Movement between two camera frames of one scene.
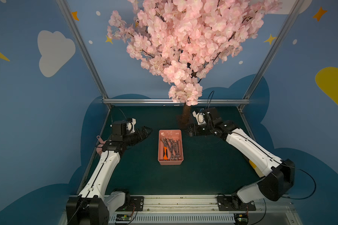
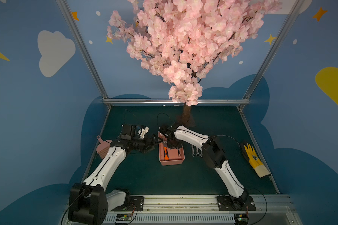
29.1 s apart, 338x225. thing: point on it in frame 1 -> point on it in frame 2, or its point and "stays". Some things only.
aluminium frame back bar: (169, 101) stays
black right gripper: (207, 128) -> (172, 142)
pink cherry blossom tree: (184, 41) stays
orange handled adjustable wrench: (165, 155) stays
